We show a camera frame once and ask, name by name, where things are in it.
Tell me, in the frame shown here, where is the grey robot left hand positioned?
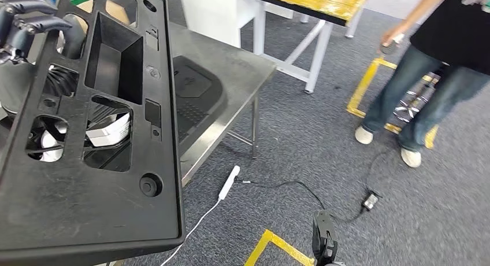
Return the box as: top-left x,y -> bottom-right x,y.
0,0 -> 88,117

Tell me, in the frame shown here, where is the person's hand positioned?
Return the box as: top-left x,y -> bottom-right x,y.
378,28 -> 406,50

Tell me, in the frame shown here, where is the black plastic plate holder part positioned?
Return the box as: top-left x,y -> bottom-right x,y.
0,0 -> 187,266

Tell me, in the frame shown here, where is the stainless steel workbench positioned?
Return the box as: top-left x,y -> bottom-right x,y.
168,22 -> 277,189

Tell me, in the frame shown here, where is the yellow floor tape square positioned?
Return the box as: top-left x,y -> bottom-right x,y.
346,56 -> 440,150

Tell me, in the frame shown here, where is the person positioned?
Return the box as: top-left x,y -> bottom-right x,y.
354,0 -> 490,169

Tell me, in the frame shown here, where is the white table green yellow top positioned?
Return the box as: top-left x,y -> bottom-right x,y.
229,0 -> 375,95

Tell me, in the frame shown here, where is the chrome chair base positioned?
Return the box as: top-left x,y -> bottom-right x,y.
393,71 -> 447,124

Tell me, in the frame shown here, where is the brown cardboard box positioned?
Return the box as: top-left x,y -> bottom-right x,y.
76,0 -> 132,27

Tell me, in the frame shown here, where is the white cabinet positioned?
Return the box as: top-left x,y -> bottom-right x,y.
177,0 -> 258,49

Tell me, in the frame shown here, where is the black plastic panel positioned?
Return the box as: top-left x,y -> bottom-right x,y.
172,55 -> 229,157

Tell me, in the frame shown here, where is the white power strip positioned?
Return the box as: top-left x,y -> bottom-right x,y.
217,165 -> 242,201

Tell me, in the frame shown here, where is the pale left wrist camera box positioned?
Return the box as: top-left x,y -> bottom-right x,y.
86,113 -> 132,148

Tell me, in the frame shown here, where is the black power cable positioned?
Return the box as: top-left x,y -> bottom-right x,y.
234,147 -> 387,224

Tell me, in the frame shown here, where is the white power cable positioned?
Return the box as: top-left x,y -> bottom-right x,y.
159,198 -> 224,266

